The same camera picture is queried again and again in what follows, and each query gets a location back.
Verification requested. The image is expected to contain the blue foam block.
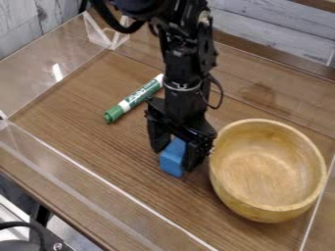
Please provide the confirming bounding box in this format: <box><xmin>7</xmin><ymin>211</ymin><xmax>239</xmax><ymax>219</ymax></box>
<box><xmin>160</xmin><ymin>137</ymin><xmax>186</xmax><ymax>177</ymax></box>

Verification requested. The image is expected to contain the black metal table frame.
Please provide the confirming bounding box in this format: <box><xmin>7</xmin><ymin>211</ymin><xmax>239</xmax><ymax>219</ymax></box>
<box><xmin>0</xmin><ymin>174</ymin><xmax>71</xmax><ymax>251</ymax></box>

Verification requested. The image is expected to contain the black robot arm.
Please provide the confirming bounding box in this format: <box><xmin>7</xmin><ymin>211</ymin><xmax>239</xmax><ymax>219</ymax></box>
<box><xmin>91</xmin><ymin>0</ymin><xmax>218</xmax><ymax>172</ymax></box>

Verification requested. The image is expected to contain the green dry erase marker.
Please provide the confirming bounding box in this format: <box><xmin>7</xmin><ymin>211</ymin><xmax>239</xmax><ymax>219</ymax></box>
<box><xmin>103</xmin><ymin>74</ymin><xmax>164</xmax><ymax>124</ymax></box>

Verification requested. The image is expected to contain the black cable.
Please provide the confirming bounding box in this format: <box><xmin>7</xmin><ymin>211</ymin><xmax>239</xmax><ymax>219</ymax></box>
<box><xmin>0</xmin><ymin>221</ymin><xmax>46</xmax><ymax>251</ymax></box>

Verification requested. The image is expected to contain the clear acrylic tray wall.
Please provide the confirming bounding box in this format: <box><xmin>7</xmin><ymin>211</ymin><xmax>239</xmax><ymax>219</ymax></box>
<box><xmin>0</xmin><ymin>16</ymin><xmax>335</xmax><ymax>251</ymax></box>

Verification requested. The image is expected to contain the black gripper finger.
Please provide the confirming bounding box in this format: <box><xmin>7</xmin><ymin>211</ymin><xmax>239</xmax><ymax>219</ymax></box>
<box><xmin>183</xmin><ymin>139</ymin><xmax>211</xmax><ymax>172</ymax></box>
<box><xmin>148</xmin><ymin>121</ymin><xmax>171</xmax><ymax>153</ymax></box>

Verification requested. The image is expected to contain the light wooden bowl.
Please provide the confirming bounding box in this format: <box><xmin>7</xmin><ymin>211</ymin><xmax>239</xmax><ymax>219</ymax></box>
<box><xmin>210</xmin><ymin>119</ymin><xmax>327</xmax><ymax>224</ymax></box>

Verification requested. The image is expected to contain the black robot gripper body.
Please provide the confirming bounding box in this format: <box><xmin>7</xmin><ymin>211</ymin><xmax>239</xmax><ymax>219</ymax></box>
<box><xmin>146</xmin><ymin>82</ymin><xmax>218</xmax><ymax>148</ymax></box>

